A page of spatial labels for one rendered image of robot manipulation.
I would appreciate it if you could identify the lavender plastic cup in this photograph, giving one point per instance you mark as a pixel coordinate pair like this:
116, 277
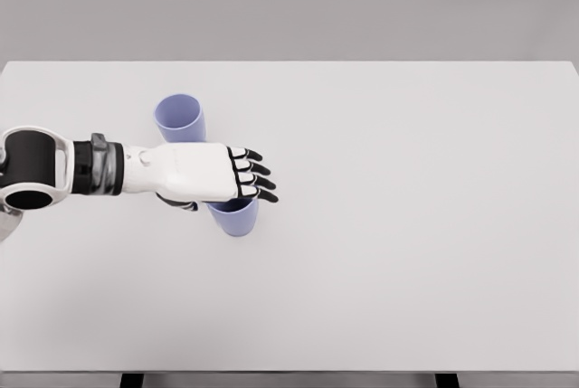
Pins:
237, 220
181, 123

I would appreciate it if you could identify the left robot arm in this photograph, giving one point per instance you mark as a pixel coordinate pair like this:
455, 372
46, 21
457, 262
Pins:
59, 166

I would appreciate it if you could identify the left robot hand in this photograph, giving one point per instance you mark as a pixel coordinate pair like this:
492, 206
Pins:
199, 171

